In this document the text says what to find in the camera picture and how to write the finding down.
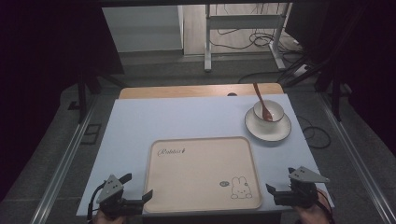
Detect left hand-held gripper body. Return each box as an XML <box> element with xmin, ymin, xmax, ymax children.
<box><xmin>95</xmin><ymin>174</ymin><xmax>145</xmax><ymax>219</ymax></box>

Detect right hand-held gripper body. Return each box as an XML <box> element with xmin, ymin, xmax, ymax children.
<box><xmin>274</xmin><ymin>165</ymin><xmax>331</xmax><ymax>209</ymax></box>

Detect person's right hand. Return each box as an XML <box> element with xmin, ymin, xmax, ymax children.
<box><xmin>293</xmin><ymin>189</ymin><xmax>333</xmax><ymax>224</ymax></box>

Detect person's left hand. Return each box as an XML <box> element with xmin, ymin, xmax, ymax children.
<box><xmin>92</xmin><ymin>210</ymin><xmax>126</xmax><ymax>224</ymax></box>

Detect white saucer with dark rim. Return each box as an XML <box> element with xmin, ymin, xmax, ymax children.
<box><xmin>244</xmin><ymin>106</ymin><xmax>292</xmax><ymax>143</ymax></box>

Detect beige tray with rabbit print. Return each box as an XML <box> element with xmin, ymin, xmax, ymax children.
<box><xmin>143</xmin><ymin>135</ymin><xmax>263</xmax><ymax>215</ymax></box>

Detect black floor socket plate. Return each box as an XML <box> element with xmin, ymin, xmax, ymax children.
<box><xmin>80</xmin><ymin>123</ymin><xmax>103</xmax><ymax>146</ymax></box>

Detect white bowl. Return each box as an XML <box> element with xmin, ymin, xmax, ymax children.
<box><xmin>252</xmin><ymin>99</ymin><xmax>286</xmax><ymax>127</ymax></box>

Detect brown wooden spoon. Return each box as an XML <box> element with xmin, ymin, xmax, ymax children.
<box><xmin>252</xmin><ymin>82</ymin><xmax>275</xmax><ymax>122</ymax></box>

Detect white table mat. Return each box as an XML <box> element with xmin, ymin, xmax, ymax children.
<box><xmin>76</xmin><ymin>93</ymin><xmax>336</xmax><ymax>217</ymax></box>

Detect black metal stand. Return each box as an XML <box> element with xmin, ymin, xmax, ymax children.
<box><xmin>75</xmin><ymin>70</ymin><xmax>126</xmax><ymax>124</ymax></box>
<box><xmin>313</xmin><ymin>57</ymin><xmax>353</xmax><ymax>122</ymax></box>

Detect white power strip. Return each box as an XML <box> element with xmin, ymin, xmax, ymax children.
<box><xmin>292</xmin><ymin>63</ymin><xmax>310</xmax><ymax>77</ymax></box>

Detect wooden table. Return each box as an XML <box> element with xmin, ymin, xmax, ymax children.
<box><xmin>119</xmin><ymin>82</ymin><xmax>285</xmax><ymax>100</ymax></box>

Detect white panel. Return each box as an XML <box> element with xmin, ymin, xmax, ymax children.
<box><xmin>102</xmin><ymin>5</ymin><xmax>184</xmax><ymax>53</ymax></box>

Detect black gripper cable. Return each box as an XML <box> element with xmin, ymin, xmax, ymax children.
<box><xmin>87</xmin><ymin>181</ymin><xmax>107</xmax><ymax>222</ymax></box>

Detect black floor cable loop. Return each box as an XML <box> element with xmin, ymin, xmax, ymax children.
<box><xmin>295</xmin><ymin>116</ymin><xmax>332</xmax><ymax>150</ymax></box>

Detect aluminium rail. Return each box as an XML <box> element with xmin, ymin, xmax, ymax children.
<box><xmin>29</xmin><ymin>92</ymin><xmax>101</xmax><ymax>224</ymax></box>
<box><xmin>317</xmin><ymin>92</ymin><xmax>396</xmax><ymax>224</ymax></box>

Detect tangle of black floor cables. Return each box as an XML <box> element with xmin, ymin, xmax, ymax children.
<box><xmin>208</xmin><ymin>27</ymin><xmax>307</xmax><ymax>85</ymax></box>

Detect white metal desk frame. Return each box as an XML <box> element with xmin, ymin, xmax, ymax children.
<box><xmin>203</xmin><ymin>3</ymin><xmax>293</xmax><ymax>73</ymax></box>

